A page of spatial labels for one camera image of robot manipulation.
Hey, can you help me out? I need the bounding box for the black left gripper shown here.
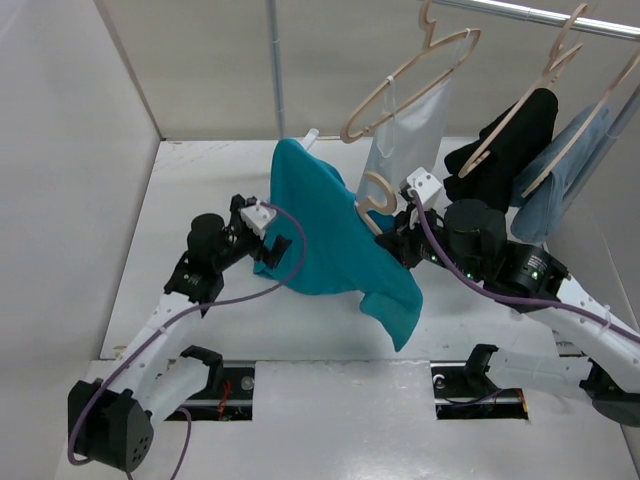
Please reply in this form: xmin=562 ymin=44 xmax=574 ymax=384
xmin=214 ymin=200 xmax=290 ymax=271

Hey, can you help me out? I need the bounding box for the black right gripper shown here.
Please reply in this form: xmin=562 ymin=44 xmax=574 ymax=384
xmin=376 ymin=198 xmax=484 ymax=283

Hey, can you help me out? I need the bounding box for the beige wooden hanger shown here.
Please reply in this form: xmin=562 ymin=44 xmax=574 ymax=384
xmin=355 ymin=171 xmax=397 ymax=235

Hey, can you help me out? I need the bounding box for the teal t shirt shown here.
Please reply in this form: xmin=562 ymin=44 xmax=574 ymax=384
xmin=254 ymin=139 xmax=423 ymax=351

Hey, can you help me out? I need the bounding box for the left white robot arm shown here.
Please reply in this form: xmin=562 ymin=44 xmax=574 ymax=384
xmin=67 ymin=195 xmax=291 ymax=475

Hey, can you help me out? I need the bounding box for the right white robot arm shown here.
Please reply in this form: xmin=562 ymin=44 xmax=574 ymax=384
xmin=372 ymin=200 xmax=639 ymax=427

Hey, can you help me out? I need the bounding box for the beige hanger holding black garment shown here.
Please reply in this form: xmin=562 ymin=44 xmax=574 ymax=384
xmin=458 ymin=3 xmax=588 ymax=178

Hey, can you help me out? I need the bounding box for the beige hanger holding bag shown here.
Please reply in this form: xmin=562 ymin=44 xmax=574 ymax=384
xmin=339 ymin=0 xmax=482 ymax=146

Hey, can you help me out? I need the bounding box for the beige hanger holding denim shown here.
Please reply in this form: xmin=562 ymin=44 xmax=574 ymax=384
xmin=521 ymin=50 xmax=639 ymax=198

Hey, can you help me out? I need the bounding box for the black hanging garment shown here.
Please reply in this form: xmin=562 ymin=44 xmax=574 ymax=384
xmin=443 ymin=88 xmax=558 ymax=213

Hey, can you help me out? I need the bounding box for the blue denim hanging garment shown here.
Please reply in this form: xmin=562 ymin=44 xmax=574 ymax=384
xmin=510 ymin=105 xmax=612 ymax=244

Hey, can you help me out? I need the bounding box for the white hanging cloth bag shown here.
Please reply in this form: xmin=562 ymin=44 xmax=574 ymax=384
xmin=364 ymin=76 xmax=453 ymax=191

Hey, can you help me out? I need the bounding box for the white rack right base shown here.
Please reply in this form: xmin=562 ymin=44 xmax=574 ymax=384
xmin=549 ymin=244 xmax=584 ymax=357

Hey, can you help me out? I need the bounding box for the white rack base foot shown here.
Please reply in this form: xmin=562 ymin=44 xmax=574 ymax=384
xmin=300 ymin=128 xmax=319 ymax=151

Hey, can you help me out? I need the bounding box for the silver rack top bar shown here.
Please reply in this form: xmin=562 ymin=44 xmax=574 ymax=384
xmin=436 ymin=0 xmax=639 ymax=42

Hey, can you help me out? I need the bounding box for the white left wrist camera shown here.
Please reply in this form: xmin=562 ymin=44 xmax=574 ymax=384
xmin=240 ymin=200 xmax=277 ymax=240

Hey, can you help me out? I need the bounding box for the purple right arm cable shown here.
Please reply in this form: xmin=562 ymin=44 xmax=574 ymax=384
xmin=409 ymin=192 xmax=640 ymax=346

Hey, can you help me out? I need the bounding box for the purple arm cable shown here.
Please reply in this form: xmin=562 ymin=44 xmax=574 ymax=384
xmin=409 ymin=192 xmax=640 ymax=346
xmin=67 ymin=200 xmax=309 ymax=480

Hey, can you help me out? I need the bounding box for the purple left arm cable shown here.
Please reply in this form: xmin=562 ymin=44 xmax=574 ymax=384
xmin=67 ymin=200 xmax=309 ymax=480

